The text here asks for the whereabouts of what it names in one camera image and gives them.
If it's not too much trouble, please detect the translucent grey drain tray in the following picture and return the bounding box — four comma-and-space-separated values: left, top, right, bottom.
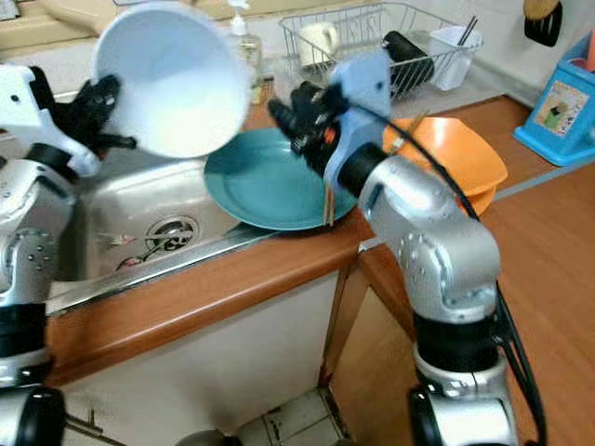
273, 54, 505, 109

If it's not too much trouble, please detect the cream mug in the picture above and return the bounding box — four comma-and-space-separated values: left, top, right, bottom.
299, 22, 341, 67

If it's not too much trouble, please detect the dark chopstick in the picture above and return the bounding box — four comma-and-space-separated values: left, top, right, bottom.
458, 18, 479, 46
456, 16, 476, 46

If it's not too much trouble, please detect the white cutlery holder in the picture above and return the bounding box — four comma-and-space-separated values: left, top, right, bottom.
430, 26, 485, 92

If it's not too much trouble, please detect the grey robot foot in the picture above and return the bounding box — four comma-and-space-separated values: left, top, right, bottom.
175, 429, 230, 446

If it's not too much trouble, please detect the metal sink drain strainer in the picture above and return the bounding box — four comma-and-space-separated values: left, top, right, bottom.
146, 216, 200, 255

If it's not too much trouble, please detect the orange bowl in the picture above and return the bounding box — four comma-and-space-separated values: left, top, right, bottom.
381, 115, 509, 191

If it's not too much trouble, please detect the clear soap pump bottle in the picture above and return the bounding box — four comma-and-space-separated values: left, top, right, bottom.
228, 0, 267, 106

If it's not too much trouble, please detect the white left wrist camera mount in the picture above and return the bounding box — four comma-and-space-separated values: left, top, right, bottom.
0, 62, 101, 179

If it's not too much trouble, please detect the beige cutting board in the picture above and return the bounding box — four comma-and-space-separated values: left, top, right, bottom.
39, 0, 124, 29

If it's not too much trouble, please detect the stainless steel double sink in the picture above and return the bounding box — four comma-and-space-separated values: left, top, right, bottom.
46, 147, 286, 319

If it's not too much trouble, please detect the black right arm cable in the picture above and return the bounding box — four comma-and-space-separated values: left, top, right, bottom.
398, 110, 551, 446

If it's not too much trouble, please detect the metal wire dish rack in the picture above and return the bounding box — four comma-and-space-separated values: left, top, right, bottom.
279, 3, 485, 99

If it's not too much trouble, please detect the metal cabinet handle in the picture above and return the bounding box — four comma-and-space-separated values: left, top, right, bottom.
65, 413, 105, 439

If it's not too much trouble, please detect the black bottle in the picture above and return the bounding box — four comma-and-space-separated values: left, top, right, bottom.
381, 30, 434, 90

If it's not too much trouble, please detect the teal plate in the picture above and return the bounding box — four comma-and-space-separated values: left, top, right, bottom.
203, 127, 364, 232

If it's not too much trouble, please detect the wooden cabinet door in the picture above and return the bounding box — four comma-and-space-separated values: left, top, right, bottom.
320, 264, 426, 446

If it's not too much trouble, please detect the black and tan brush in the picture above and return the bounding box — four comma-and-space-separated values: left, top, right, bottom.
523, 0, 566, 48

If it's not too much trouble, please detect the dark-tipped wooden chopstick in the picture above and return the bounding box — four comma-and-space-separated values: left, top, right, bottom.
399, 113, 430, 154
395, 113, 426, 154

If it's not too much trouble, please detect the blue box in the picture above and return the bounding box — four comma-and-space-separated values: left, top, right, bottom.
513, 58, 595, 169

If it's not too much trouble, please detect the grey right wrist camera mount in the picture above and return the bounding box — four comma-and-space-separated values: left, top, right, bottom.
321, 51, 407, 193

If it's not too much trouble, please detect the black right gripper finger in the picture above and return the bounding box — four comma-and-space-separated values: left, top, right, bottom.
267, 82, 315, 128
286, 113, 328, 156

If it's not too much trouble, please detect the white ceramic bowl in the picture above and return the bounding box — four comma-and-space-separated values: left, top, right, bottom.
93, 2, 250, 160

